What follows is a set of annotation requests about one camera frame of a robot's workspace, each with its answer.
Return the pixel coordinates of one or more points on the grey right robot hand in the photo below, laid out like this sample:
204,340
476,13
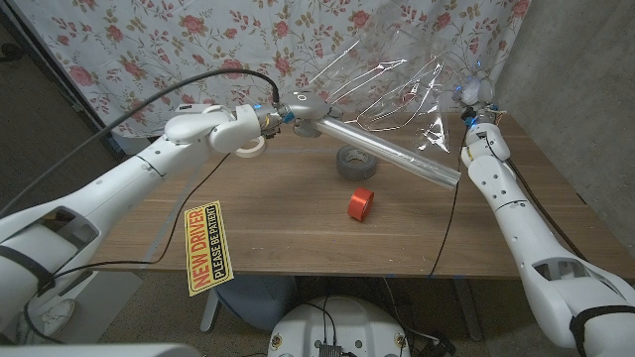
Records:
477,101

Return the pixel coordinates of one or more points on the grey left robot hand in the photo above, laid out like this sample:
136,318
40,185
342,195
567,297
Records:
302,111

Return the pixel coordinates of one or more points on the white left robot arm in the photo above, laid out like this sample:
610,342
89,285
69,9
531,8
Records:
124,198

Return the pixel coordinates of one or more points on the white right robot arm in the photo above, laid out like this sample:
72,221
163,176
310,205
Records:
536,238

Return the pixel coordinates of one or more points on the cream masking tape roll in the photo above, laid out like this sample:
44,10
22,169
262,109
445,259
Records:
253,148

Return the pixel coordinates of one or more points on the red tape roll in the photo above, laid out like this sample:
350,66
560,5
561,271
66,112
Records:
358,203

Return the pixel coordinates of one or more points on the white power strip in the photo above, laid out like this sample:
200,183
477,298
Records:
186,106

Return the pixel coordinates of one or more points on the yellow new driver sign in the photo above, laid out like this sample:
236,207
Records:
208,248

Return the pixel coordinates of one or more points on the blue grey stool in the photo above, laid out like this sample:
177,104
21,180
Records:
258,302

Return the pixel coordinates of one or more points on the grey table leg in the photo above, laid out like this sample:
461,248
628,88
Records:
469,312
209,312

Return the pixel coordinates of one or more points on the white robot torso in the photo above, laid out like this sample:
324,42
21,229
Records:
342,322

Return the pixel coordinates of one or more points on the black plug adapter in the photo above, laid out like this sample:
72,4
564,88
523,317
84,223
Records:
439,347

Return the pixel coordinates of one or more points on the white sneaker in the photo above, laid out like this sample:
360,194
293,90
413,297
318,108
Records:
52,315

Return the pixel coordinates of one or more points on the grey duct tape roll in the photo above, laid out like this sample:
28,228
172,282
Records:
354,166

